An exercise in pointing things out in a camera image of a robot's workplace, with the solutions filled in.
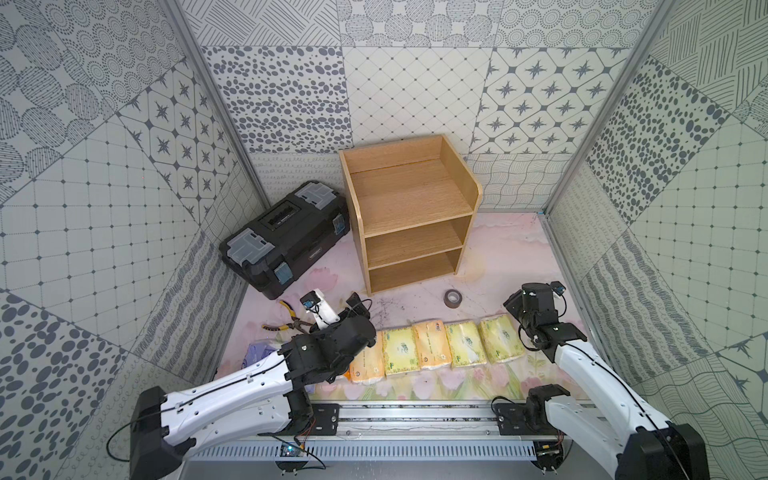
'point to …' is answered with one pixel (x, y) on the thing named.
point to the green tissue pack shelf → (401, 350)
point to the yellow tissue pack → (432, 344)
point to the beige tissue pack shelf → (369, 366)
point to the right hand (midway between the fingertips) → (518, 304)
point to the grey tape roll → (452, 298)
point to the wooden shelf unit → (412, 203)
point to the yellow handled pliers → (295, 323)
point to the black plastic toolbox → (270, 253)
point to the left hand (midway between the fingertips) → (349, 300)
